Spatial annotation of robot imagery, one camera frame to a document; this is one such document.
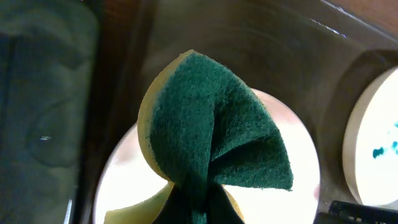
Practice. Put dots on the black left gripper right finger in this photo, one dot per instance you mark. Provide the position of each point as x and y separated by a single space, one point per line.
218 208

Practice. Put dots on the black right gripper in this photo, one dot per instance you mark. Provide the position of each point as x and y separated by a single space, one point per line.
351 213

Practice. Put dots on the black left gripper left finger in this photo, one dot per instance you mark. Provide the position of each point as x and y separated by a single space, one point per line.
175 210

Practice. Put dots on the pink plate with green stain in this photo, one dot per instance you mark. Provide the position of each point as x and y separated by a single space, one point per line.
127 179

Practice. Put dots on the cream plate with green stain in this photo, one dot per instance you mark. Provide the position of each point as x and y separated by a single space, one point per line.
369 152

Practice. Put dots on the yellow green sponge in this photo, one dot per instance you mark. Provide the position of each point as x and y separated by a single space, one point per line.
200 125

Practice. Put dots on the dark brown serving tray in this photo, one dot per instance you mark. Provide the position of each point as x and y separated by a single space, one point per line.
314 56

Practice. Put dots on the black water tray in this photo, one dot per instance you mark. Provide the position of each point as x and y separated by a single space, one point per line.
47 54

